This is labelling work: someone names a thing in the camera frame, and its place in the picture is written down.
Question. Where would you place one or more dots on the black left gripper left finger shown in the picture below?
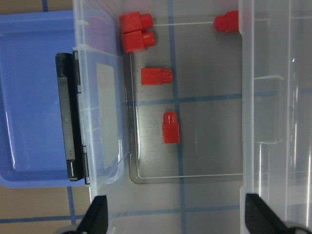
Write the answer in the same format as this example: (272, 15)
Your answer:
(95, 220)

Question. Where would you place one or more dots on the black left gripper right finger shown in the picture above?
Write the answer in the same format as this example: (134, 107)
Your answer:
(260, 218)

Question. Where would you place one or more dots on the red block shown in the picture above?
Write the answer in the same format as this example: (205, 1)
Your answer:
(156, 76)
(137, 41)
(227, 23)
(170, 128)
(135, 21)

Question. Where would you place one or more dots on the clear plastic box lid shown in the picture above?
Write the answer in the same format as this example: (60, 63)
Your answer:
(277, 106)

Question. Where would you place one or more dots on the blue plastic tray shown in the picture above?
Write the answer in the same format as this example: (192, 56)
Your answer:
(32, 151)

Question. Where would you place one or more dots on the clear plastic storage box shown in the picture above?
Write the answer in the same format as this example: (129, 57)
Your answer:
(161, 114)

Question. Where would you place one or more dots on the black box latch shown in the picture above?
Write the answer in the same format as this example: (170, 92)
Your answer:
(68, 78)

